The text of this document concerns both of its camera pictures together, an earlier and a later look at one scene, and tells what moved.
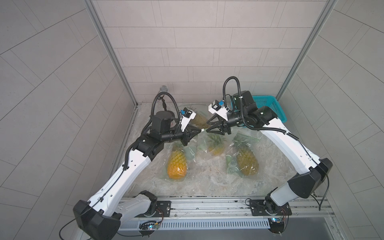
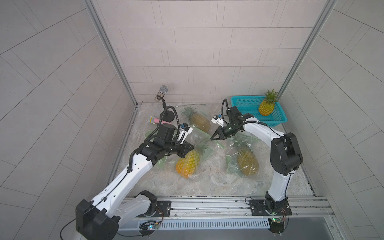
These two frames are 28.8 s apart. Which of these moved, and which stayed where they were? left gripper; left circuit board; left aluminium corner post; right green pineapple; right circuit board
Moved: left gripper
Stayed: left aluminium corner post; left circuit board; right circuit board; right green pineapple
